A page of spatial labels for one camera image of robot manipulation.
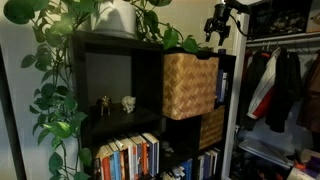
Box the woven brown basket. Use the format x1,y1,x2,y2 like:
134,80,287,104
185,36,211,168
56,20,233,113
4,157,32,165
199,105,227,150
162,52,220,121

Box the dark storage box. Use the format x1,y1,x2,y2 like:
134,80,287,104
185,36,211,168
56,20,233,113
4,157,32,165
248,0,313,38

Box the white door frame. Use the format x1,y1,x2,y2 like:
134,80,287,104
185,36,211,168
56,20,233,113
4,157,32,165
221,9,251,180

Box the white flat board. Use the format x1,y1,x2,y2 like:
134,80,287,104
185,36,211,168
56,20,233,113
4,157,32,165
237,138,296,170

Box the thin white book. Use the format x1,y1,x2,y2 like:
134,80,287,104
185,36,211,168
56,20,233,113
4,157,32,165
209,148,221,175
198,153,206,180

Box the white hardcover book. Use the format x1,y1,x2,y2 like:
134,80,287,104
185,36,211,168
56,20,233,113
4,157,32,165
221,72,229,103

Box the beige box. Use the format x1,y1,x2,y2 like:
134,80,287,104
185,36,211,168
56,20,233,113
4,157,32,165
305,0,320,34

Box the black slanted pole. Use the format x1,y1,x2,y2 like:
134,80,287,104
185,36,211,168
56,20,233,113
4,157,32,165
0,46,28,180

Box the dark hanging coat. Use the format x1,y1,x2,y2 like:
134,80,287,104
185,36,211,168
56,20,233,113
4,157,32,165
237,49,268,132

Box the green pothos plant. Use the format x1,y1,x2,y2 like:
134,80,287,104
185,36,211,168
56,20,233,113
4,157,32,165
3,0,214,180

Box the books on lower left shelf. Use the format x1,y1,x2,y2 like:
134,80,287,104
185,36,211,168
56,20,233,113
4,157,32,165
141,132,161,178

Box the small gold figurine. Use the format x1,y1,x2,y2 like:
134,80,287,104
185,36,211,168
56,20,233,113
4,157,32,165
98,95,113,117

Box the bright blue book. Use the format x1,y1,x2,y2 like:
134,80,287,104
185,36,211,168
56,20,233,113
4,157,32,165
181,158,194,180

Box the dark blue book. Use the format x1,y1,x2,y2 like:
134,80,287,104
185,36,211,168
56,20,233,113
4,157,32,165
203,151,212,180

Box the black cube shelf unit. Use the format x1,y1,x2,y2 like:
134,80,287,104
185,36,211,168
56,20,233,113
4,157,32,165
69,30,238,180

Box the brown hanging jacket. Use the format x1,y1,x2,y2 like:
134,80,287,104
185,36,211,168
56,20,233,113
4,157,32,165
296,49,320,135

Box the red spine book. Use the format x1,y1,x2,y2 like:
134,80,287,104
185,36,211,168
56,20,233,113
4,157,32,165
98,146,113,180

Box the blue spine paperback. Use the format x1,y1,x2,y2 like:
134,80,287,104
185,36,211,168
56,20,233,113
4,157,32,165
107,141,122,180

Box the tall blue hardcover book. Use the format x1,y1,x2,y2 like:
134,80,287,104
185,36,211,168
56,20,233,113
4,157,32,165
215,70,224,103

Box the orange spine book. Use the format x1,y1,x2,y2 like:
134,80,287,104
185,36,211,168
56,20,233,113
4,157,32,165
134,134,150,176

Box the row of books left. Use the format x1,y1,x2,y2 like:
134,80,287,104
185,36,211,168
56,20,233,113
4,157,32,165
114,137,136,180

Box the closet hanging rod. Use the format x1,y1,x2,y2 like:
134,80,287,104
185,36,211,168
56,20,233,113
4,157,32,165
248,39,320,48

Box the white closet shelf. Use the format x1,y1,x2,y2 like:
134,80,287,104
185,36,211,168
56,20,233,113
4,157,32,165
246,30,320,43

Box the orange tool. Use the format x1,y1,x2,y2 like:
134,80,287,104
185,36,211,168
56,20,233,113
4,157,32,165
293,158,307,171

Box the white and red jacket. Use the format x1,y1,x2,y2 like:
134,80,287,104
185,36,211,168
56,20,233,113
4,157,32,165
246,46,282,121

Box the black hanging jacket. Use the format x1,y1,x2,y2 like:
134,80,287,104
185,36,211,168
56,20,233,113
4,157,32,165
264,46,304,134

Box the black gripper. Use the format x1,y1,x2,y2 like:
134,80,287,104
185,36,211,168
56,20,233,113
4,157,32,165
203,3,233,47

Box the white elephant figurine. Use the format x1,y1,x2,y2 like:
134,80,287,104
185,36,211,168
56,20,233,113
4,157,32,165
120,95,137,114

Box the white plant pot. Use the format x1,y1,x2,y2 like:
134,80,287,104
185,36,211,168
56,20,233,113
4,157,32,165
89,0,138,40

